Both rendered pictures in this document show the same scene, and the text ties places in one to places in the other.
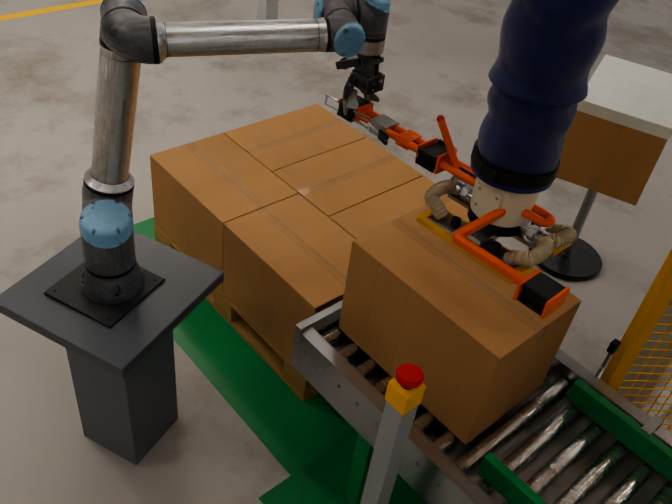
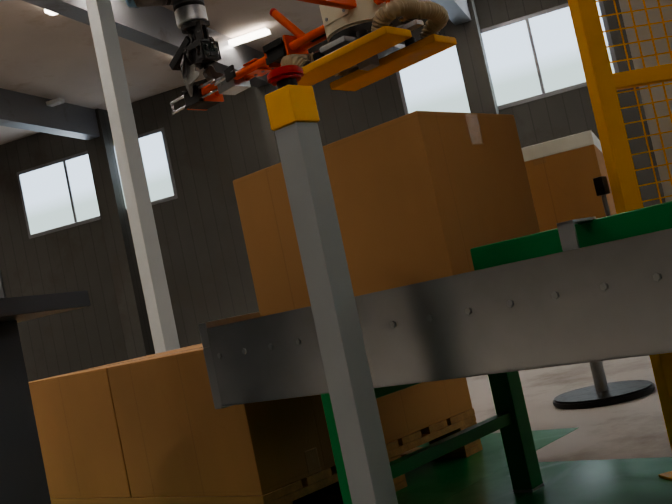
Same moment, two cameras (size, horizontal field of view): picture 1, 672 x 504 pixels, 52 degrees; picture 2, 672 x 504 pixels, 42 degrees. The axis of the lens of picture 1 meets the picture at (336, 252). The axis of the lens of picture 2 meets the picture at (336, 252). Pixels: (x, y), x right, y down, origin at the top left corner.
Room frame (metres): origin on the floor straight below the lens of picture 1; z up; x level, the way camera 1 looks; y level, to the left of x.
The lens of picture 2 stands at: (-0.54, -0.18, 0.59)
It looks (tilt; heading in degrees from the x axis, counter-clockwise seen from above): 3 degrees up; 358
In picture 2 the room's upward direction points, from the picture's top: 12 degrees counter-clockwise
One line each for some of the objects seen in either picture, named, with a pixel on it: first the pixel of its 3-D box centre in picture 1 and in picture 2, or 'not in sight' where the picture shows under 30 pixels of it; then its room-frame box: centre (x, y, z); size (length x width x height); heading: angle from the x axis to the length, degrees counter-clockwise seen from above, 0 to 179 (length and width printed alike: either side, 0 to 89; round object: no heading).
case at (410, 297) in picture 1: (450, 315); (386, 226); (1.63, -0.40, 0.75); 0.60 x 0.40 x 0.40; 46
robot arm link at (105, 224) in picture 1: (107, 235); not in sight; (1.55, 0.68, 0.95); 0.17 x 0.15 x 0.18; 20
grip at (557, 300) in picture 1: (541, 293); not in sight; (1.18, -0.48, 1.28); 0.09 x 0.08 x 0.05; 137
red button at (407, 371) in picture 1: (408, 378); (286, 80); (1.10, -0.22, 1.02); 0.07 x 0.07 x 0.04
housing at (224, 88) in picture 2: (383, 127); (233, 83); (1.89, -0.09, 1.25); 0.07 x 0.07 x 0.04; 47
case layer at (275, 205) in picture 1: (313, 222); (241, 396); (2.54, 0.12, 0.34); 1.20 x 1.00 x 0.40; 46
